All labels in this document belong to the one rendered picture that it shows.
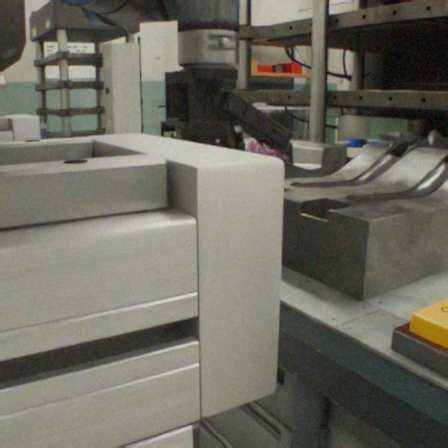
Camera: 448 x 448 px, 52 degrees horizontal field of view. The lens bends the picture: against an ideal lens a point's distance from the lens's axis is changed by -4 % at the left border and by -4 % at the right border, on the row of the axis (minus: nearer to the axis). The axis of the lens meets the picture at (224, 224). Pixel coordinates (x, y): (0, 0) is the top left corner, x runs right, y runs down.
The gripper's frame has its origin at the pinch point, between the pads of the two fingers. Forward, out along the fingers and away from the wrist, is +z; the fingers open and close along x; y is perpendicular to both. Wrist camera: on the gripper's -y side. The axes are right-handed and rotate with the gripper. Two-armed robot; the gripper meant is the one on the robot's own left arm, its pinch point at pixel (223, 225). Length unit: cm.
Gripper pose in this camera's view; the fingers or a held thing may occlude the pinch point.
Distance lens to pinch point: 63.7
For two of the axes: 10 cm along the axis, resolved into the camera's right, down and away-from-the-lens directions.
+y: -8.7, 1.2, -4.7
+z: 0.0, 9.7, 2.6
